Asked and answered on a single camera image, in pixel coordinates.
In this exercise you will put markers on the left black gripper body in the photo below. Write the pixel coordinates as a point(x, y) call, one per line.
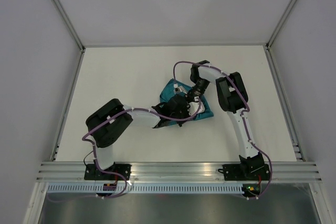
point(184, 113)

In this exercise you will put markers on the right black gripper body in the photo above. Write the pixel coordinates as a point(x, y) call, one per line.
point(199, 88)

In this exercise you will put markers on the teal cloth napkin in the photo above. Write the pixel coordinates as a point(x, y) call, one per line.
point(168, 92)

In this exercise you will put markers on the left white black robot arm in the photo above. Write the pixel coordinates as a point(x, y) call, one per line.
point(109, 122)

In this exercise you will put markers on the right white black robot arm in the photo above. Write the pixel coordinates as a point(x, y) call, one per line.
point(233, 99)

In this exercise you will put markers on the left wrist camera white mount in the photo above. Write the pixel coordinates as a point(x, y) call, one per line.
point(195, 108)

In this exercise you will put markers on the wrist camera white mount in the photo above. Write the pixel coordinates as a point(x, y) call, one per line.
point(178, 89)
point(195, 108)

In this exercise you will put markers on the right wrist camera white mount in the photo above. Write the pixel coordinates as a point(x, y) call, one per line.
point(178, 89)

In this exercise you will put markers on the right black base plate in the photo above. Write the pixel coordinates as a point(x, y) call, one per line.
point(240, 172)

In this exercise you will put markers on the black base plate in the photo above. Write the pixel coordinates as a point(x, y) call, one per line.
point(240, 172)
point(113, 173)

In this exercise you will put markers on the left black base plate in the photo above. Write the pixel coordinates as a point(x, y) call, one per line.
point(113, 173)

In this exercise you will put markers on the left table edge rail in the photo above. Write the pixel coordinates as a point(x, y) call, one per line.
point(69, 94)

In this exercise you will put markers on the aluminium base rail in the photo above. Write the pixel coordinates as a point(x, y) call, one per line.
point(149, 172)

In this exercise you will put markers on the white slotted cable duct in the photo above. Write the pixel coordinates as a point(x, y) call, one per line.
point(147, 188)

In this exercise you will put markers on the left aluminium frame post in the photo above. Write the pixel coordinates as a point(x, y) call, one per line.
point(65, 18)

